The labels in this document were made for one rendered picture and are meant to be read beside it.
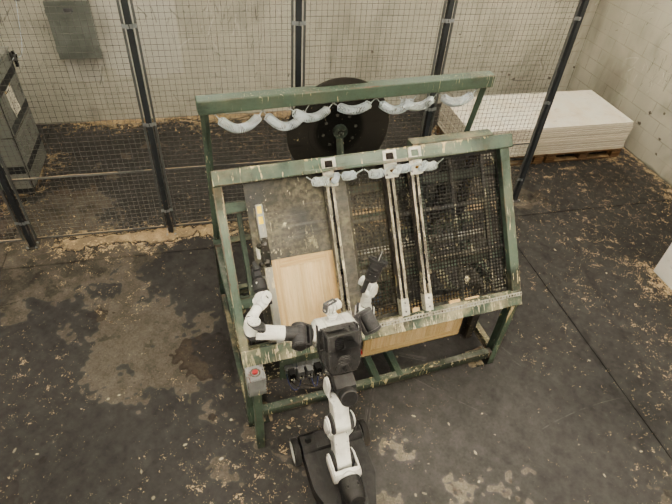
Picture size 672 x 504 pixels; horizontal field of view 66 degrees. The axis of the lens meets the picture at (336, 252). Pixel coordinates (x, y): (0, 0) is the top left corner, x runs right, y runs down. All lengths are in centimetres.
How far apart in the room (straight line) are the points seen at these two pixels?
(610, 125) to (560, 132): 76
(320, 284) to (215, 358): 147
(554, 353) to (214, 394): 305
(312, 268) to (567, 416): 251
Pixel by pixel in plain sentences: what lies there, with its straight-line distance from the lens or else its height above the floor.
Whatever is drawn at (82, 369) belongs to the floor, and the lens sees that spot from 489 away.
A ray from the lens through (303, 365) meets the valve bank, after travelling 366.
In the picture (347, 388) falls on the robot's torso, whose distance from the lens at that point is 317.
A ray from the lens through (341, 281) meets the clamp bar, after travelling 355.
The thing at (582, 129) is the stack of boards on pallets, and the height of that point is 50.
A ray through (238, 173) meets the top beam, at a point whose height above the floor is 189.
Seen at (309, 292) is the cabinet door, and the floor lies 113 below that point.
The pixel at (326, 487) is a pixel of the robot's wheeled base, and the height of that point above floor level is 17.
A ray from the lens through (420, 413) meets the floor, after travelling 443.
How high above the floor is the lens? 373
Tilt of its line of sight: 42 degrees down
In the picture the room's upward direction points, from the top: 5 degrees clockwise
